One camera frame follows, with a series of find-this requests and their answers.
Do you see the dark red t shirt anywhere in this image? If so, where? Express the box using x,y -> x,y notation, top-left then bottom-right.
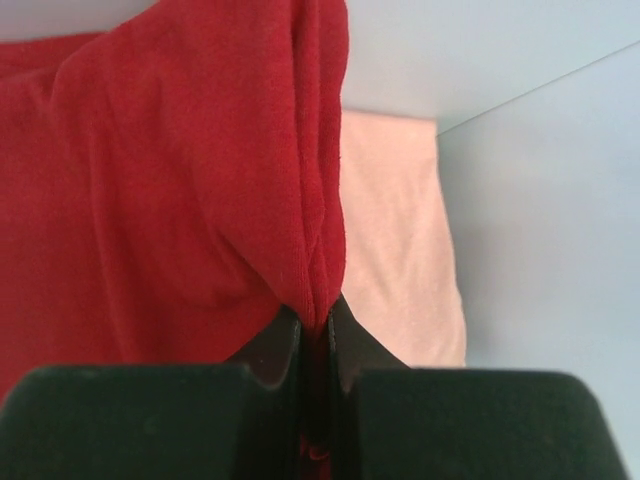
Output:
1,1 -> 349,479

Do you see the folded pink t shirt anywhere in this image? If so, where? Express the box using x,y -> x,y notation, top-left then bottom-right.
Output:
340,111 -> 467,368

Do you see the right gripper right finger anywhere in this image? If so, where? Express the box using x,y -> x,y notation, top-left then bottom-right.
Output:
328,300 -> 623,480

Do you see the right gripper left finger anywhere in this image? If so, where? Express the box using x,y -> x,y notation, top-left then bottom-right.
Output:
1,308 -> 301,479

